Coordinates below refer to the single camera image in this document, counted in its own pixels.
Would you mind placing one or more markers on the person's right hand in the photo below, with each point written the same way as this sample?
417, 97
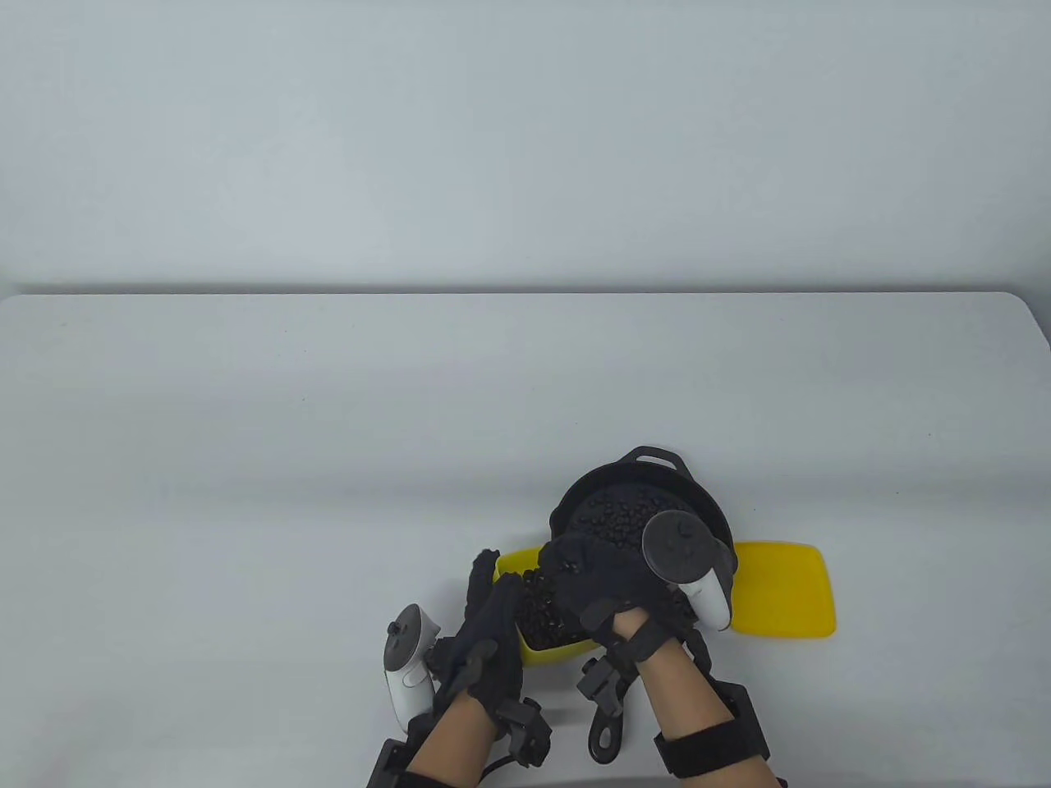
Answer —
599, 574

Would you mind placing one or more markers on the person's left hand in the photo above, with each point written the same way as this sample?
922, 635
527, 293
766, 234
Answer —
493, 648

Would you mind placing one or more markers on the yellow plastic container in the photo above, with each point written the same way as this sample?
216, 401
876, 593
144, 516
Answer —
517, 562

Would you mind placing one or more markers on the black cast iron frying pan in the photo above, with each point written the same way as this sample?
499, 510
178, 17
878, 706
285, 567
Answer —
603, 739

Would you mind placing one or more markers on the yellow container lid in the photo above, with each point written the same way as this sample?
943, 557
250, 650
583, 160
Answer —
780, 587

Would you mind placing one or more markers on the person's left forearm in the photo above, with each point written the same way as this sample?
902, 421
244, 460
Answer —
452, 743

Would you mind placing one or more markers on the black right forearm band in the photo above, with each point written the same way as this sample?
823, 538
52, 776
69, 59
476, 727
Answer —
714, 747

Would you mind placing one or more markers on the person's right forearm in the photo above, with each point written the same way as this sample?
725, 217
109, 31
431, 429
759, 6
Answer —
681, 689

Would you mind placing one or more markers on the black left forearm box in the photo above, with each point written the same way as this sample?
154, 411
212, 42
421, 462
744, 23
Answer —
387, 763

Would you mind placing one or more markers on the white right hand controller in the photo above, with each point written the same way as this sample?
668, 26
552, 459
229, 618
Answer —
681, 546

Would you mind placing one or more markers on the white hand controller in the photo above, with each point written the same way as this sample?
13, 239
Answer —
406, 673
681, 546

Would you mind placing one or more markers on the white left hand controller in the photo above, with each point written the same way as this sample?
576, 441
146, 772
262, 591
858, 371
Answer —
406, 673

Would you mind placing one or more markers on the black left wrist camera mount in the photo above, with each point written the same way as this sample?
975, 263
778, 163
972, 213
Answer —
525, 735

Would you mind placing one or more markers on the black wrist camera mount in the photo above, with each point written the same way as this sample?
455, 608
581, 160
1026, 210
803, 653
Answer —
525, 735
603, 685

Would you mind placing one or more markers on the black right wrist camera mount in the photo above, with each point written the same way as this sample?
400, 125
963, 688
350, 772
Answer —
603, 685

